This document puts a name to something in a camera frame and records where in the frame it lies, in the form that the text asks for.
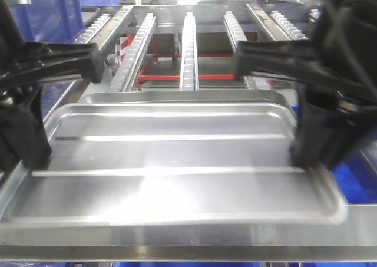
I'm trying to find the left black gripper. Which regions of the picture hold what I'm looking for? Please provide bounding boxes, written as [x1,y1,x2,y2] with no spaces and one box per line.
[1,42,103,173]

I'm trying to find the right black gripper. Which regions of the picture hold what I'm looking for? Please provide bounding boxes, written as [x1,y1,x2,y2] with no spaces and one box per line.
[234,39,376,169]

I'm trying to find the small silver ribbed tray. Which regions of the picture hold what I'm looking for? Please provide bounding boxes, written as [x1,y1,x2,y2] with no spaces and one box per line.
[1,103,348,229]

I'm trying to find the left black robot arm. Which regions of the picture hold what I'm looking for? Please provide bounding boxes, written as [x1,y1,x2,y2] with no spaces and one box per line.
[1,0,104,174]

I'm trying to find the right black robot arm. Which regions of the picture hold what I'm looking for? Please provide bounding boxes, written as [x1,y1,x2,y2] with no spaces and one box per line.
[233,0,376,169]

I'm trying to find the blue crate below tray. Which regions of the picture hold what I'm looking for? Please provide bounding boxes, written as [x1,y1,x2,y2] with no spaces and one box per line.
[297,105,376,204]

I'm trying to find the large grey metal tray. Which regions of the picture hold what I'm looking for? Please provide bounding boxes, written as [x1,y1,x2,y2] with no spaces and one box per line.
[75,89,297,127]

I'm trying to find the front steel rack bar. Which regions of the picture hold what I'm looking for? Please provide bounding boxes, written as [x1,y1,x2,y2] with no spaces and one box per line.
[1,204,376,262]

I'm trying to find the far right roller track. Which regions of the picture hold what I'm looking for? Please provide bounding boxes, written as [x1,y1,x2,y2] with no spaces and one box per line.
[270,10,308,41]

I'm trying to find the left white roller track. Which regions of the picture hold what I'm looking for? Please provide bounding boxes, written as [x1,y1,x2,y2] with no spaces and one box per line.
[107,13,157,93]

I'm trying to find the white roller track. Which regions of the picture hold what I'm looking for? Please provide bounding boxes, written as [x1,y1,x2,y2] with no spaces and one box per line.
[223,11,275,91]
[179,12,199,91]
[107,13,157,93]

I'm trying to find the far left roller track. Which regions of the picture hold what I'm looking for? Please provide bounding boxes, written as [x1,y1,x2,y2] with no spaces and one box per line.
[74,13,111,44]

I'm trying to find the blue crate upper left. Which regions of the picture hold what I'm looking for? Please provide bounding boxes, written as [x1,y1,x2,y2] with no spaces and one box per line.
[9,0,84,43]

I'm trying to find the right white roller track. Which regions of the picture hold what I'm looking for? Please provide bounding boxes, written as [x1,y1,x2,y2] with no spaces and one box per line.
[223,11,275,91]

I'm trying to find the centre white roller track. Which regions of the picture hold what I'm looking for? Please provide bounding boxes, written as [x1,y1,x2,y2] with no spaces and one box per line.
[179,12,199,91]

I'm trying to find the right steel divider rail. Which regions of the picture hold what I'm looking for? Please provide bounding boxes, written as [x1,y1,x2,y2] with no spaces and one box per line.
[247,3,292,42]

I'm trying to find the steel divider rail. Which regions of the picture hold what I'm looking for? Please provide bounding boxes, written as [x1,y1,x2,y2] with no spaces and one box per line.
[42,6,134,120]
[247,3,292,42]

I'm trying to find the left steel divider rail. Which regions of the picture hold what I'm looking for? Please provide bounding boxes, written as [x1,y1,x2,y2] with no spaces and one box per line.
[42,6,134,120]

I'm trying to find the red metal frame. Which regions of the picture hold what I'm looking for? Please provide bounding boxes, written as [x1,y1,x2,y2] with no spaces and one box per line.
[135,33,233,88]

